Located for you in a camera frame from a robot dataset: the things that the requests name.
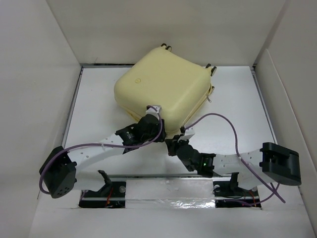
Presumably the yellow hard-shell suitcase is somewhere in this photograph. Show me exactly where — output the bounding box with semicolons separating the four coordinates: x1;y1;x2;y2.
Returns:
114;43;217;135

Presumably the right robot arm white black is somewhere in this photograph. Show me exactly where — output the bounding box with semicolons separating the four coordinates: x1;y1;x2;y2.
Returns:
165;136;302;195

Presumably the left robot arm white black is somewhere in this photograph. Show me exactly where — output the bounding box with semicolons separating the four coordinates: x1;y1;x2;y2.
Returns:
39;114;166;199

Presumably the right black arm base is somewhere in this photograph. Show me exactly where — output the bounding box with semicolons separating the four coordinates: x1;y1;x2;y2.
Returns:
212;173;262;208

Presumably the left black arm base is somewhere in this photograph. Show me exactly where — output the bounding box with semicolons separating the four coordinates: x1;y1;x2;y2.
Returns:
78;170;126;209

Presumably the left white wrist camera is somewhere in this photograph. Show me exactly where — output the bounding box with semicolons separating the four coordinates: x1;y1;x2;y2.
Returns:
146;105;161;118

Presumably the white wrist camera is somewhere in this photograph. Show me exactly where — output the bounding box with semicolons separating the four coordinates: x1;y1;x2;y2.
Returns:
146;105;161;118
179;127;195;140

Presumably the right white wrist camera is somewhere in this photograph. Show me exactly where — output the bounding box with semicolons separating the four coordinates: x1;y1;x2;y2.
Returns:
179;127;195;140

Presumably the silver aluminium rail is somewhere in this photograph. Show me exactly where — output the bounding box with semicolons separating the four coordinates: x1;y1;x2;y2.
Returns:
49;173;288;179

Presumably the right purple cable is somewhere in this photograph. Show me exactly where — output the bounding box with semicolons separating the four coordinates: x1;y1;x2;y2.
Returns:
185;113;287;204

